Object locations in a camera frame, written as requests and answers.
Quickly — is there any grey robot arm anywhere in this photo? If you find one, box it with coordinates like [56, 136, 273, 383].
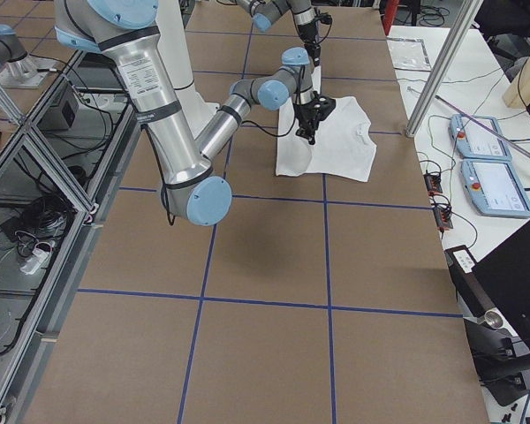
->
[233, 0, 333, 67]
[54, 1, 336, 226]

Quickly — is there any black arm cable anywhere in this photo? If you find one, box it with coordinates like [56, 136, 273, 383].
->
[139, 123, 178, 226]

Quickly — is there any blue teach pendant far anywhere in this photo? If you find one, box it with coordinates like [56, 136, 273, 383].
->
[450, 114, 512, 162]

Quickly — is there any metal reacher grabber stick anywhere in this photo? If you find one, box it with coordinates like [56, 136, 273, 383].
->
[434, 95, 530, 159]

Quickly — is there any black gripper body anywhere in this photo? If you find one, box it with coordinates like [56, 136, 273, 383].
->
[293, 91, 336, 133]
[298, 11, 332, 57]

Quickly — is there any blue teach pendant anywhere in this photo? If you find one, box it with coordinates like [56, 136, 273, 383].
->
[460, 159, 530, 218]
[450, 114, 512, 162]

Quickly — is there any plastic document sleeve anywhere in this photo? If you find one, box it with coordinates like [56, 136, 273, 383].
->
[387, 37, 432, 72]

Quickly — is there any aluminium frame post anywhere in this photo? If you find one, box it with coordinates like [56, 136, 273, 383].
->
[405, 0, 483, 138]

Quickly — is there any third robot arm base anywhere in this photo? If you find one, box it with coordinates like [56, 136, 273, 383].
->
[0, 24, 45, 89]

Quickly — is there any white long-sleeve printed shirt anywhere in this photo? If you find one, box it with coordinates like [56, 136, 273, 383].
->
[275, 65, 377, 183]

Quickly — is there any aluminium frame rail structure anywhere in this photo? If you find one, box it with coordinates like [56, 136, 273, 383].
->
[0, 52, 139, 423]

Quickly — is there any blue teach pendant near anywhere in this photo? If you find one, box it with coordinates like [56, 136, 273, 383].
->
[460, 159, 530, 218]

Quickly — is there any red electronics board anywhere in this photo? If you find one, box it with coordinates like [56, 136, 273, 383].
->
[424, 173, 443, 195]

